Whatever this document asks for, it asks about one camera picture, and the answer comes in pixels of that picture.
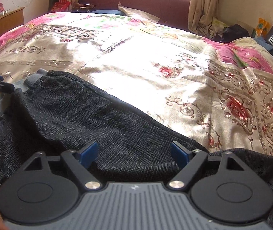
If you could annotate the red shopping bag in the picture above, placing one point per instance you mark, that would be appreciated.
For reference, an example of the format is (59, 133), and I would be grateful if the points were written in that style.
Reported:
(61, 6)

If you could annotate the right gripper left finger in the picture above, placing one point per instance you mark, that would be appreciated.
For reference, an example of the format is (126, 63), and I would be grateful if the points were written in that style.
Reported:
(77, 164)

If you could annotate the beige curtain right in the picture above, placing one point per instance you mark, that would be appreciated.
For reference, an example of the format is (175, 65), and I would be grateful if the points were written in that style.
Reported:
(200, 16)

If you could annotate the dark grey checked pants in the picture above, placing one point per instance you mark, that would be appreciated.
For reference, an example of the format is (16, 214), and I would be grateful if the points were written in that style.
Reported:
(52, 112)

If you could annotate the orange snack packet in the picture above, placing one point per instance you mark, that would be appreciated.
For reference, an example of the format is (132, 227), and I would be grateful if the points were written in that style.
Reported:
(261, 29)

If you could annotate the beige pillow on bench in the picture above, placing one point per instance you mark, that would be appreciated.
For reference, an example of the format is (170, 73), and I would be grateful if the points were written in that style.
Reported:
(138, 14)

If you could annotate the black clothes pile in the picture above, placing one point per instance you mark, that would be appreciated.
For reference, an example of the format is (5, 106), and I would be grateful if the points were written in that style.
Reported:
(230, 34)

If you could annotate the floral satin bedspread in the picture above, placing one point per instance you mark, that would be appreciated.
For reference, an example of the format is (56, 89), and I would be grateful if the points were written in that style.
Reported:
(219, 94)

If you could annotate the maroon padded bench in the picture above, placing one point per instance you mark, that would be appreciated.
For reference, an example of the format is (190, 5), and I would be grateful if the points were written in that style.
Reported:
(173, 13)

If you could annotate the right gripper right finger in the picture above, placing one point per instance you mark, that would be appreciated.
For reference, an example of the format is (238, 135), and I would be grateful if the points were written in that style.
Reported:
(190, 164)

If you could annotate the wooden side cabinet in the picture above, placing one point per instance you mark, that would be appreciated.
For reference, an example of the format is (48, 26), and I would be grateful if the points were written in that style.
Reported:
(11, 20)

